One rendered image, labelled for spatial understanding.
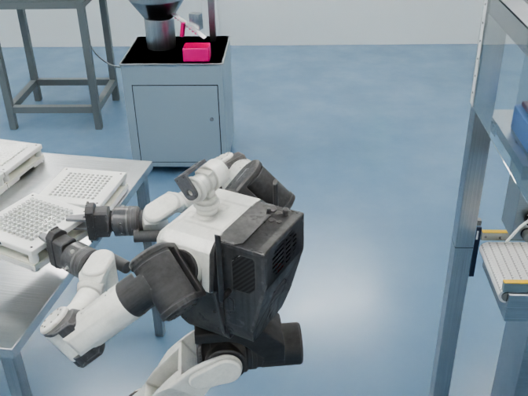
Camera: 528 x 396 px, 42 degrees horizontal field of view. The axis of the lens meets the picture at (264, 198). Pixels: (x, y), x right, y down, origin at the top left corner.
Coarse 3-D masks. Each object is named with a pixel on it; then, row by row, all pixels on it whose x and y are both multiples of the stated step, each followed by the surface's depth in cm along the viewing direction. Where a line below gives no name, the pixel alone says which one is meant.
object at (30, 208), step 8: (24, 208) 203; (32, 208) 204; (40, 208) 203; (48, 208) 204; (8, 216) 200; (16, 216) 200; (24, 216) 199; (32, 216) 200; (40, 216) 199; (48, 216) 199; (56, 216) 199; (0, 224) 197; (8, 224) 196; (16, 224) 195; (32, 224) 195; (40, 224) 196; (24, 232) 192; (32, 232) 192
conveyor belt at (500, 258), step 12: (480, 252) 225; (492, 252) 220; (504, 252) 220; (516, 252) 219; (492, 264) 215; (504, 264) 214; (516, 264) 214; (492, 276) 212; (504, 276) 209; (516, 276) 209
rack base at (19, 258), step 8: (72, 232) 202; (80, 232) 201; (0, 248) 195; (8, 248) 195; (0, 256) 194; (8, 256) 192; (16, 256) 191; (24, 256) 191; (40, 256) 191; (48, 256) 191; (16, 264) 191; (24, 264) 189; (32, 264) 188; (40, 264) 189
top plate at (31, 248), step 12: (12, 204) 207; (60, 204) 207; (12, 216) 201; (24, 228) 195; (60, 228) 195; (72, 228) 197; (0, 240) 190; (12, 240) 190; (24, 240) 190; (36, 240) 189; (24, 252) 187; (36, 252) 187
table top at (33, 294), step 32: (64, 160) 274; (96, 160) 273; (128, 160) 272; (128, 192) 250; (0, 288) 202; (32, 288) 201; (64, 288) 206; (0, 320) 189; (32, 320) 189; (0, 352) 180
